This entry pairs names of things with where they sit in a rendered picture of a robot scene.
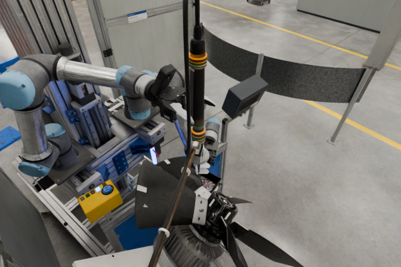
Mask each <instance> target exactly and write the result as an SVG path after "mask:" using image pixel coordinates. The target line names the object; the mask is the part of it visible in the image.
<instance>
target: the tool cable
mask: <svg viewBox="0 0 401 267"><path fill-rule="evenodd" d="M188 4H189V0H183V42H184V71H185V85H186V111H187V154H186V161H185V164H184V167H182V169H181V172H182V174H181V178H180V181H179V183H178V186H177V189H176V192H175V194H174V198H173V199H172V203H171V205H170V208H169V211H168V214H167V216H166V219H165V222H164V225H163V227H162V228H159V230H158V233H159V238H158V241H157V243H156V246H155V249H154V251H153V254H152V257H151V260H150V262H149V265H148V267H153V265H154V264H155V260H156V257H157V255H158V252H159V249H160V247H161V244H162V240H163V238H164V235H165V234H166V235H167V236H166V237H169V231H168V230H166V229H167V227H168V224H169V220H170V218H171V215H172V212H173V210H174V207H175V204H176V201H177V198H178V195H179V193H180V190H181V186H182V184H183V181H184V177H185V174H186V172H187V173H188V176H189V175H190V169H189V168H188V164H189V158H190V149H191V113H190V74H189V25H188ZM195 26H200V4H199V0H195Z"/></svg>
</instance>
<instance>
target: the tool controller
mask: <svg viewBox="0 0 401 267"><path fill-rule="evenodd" d="M268 85H269V84H268V83H267V82H266V81H265V80H263V79H262V78H261V77H259V75H257V74H255V75H253V76H252V77H250V78H248V79H246V80H244V81H243V82H241V83H238V84H237V85H235V86H233V87H231V88H229V90H228V92H227V95H226V98H225V100H224V103H223V106H222V110H223V111H224V112H225V113H226V114H227V115H228V116H230V117H231V118H232V119H234V118H236V117H238V116H240V117H242V115H243V114H246V113H247V112H246V111H247V110H249V109H250V108H252V107H253V106H255V105H257V104H258V103H259V101H260V99H261V97H262V96H263V94H264V92H265V90H266V89H267V87H268ZM242 113H243V114H242Z"/></svg>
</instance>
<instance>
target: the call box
mask: <svg viewBox="0 0 401 267"><path fill-rule="evenodd" d="M105 183H106V184H107V185H110V186H111V187H112V191H111V192H110V193H108V194H105V193H104V192H103V188H104V187H103V186H102V184H101V185H99V186H98V187H100V191H96V190H95V189H96V188H97V187H96V188H94V189H93V190H94V191H95V193H94V194H93V195H92V194H91V193H90V192H91V191H92V190H91V191H89V192H88V193H89V194H90V196H89V197H88V198H86V196H85V194H84V195H82V196H84V197H85V199H84V200H83V201H81V199H80V198H81V197H82V196H81V197H79V198H78V202H79V204H80V205H81V207H82V210H83V211H84V213H85V215H86V217H87V218H88V220H89V221H90V223H93V222H95V221H96V220H98V219H100V218H101V217H102V216H104V215H105V214H107V213H109V212H110V211H111V210H113V209H114V208H116V207H118V206H119V205H120V204H122V203H123V201H122V198H121V195H120V193H119V191H118V190H117V189H116V187H115V186H114V184H113V182H112V181H111V180H108V181H106V182H105ZM88 193H86V194H88Z"/></svg>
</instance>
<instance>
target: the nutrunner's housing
mask: <svg viewBox="0 0 401 267"><path fill-rule="evenodd" d="M190 53H191V54H194V55H202V54H204V53H206V49H205V40H204V38H203V37H202V28H201V26H194V29H193V37H192V39H191V41H190ZM201 147H203V151H204V142H203V143H201ZM202 156H203V152H202Z"/></svg>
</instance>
